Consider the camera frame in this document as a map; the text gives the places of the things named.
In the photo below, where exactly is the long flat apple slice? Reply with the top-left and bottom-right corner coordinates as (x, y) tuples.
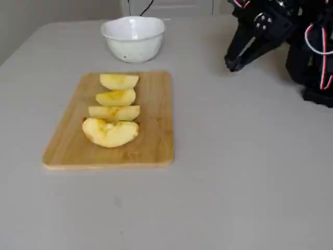
(87, 105), (141, 122)

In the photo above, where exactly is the apple slice with narrow core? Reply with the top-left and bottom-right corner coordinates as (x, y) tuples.
(99, 73), (140, 92)

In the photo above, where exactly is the white ceramic bowl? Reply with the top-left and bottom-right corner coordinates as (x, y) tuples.
(100, 16), (167, 64)

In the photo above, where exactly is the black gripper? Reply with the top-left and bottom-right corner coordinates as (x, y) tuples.
(224, 5), (294, 72)

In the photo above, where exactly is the bamboo cutting board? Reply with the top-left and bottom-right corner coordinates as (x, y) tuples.
(42, 71), (174, 170)

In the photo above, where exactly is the small yellow apple slice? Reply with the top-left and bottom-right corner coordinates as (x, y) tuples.
(95, 88), (137, 107)

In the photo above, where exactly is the large thick apple slice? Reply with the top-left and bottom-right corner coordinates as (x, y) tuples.
(82, 117), (139, 148)

